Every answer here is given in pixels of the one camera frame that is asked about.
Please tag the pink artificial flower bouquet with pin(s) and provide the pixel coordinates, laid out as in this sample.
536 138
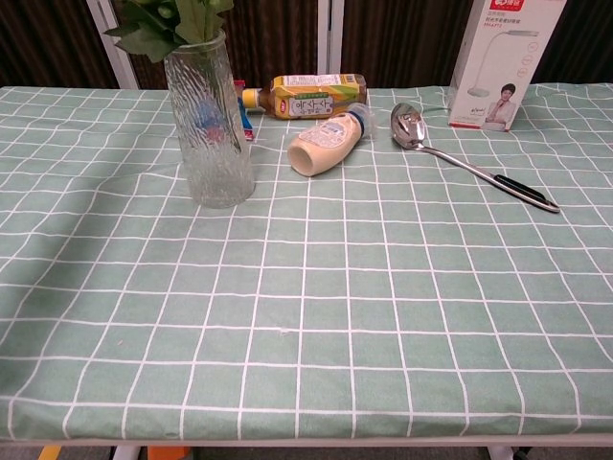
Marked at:
167 26

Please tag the tall textured glass vase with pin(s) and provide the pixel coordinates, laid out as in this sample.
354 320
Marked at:
213 144

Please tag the green white checked tablecloth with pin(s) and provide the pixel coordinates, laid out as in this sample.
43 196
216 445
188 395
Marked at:
335 297

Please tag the cream squeeze bottle blue cap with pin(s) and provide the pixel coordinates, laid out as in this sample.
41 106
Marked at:
325 141

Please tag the red blue small package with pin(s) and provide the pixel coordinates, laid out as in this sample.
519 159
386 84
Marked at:
245 120

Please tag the yellow tea drink bottle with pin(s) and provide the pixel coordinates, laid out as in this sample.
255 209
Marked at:
306 98

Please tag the white desk lamp box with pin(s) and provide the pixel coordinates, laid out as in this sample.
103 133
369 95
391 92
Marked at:
507 62

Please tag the white partition frame post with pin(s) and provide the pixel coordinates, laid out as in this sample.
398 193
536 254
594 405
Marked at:
330 36
107 57

